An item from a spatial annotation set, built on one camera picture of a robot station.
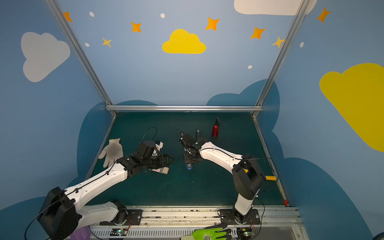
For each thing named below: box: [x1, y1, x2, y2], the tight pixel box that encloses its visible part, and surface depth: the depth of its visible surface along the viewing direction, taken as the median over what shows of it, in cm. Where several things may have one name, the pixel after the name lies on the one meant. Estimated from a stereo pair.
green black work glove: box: [179, 222, 232, 240], surface depth 70 cm
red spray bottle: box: [212, 117, 221, 138], surface depth 107 cm
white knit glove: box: [98, 138, 124, 168], surface depth 100 cm
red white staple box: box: [149, 167, 170, 175], surface depth 92 cm
